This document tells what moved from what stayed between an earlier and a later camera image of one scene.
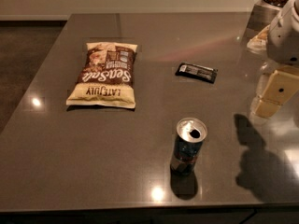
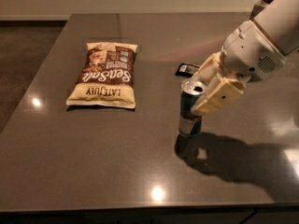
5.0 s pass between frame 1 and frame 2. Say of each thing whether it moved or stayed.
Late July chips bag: stayed
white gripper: moved
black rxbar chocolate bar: stayed
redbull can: moved
